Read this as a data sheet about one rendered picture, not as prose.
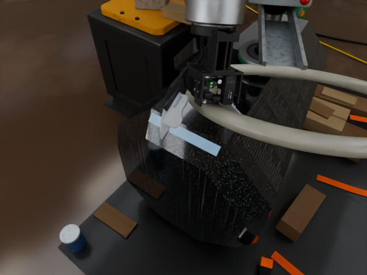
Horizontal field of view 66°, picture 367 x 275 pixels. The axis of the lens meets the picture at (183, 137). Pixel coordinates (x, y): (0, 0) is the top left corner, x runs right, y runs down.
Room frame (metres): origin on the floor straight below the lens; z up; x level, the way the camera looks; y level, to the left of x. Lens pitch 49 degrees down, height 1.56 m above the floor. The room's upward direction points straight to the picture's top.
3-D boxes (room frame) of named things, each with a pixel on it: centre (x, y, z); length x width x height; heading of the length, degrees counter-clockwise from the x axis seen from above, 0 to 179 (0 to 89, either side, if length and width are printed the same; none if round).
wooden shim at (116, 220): (0.72, 0.39, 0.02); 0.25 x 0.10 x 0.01; 57
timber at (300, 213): (0.74, -0.66, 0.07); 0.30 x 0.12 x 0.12; 138
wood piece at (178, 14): (1.60, 0.01, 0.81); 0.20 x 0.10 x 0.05; 61
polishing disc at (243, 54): (1.11, -0.35, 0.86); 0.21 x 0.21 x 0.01
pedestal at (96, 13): (1.79, 0.18, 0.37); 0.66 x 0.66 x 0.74; 53
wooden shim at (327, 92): (1.70, -1.21, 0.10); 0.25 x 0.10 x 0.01; 57
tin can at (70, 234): (0.58, 0.58, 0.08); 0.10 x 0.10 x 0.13
